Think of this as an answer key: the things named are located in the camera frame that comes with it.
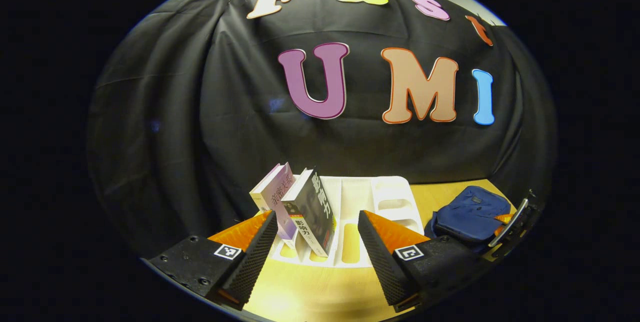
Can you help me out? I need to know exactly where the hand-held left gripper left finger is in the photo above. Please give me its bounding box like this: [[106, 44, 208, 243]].
[[145, 210, 279, 311]]

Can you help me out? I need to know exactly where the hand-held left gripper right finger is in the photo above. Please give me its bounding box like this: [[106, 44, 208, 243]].
[[357, 210, 488, 313]]

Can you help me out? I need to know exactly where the blue schoolbag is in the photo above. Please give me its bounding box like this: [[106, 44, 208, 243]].
[[425, 186, 512, 254]]

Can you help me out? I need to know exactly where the white bookshelf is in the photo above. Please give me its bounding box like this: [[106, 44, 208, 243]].
[[270, 175, 425, 269]]

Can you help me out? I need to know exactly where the purple book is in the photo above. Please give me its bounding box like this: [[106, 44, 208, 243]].
[[249, 162, 299, 241]]

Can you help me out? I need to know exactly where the black book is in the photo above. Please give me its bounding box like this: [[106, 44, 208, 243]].
[[281, 167, 337, 258]]

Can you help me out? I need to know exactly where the black backdrop cloth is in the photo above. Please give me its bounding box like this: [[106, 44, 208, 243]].
[[87, 0, 558, 258]]

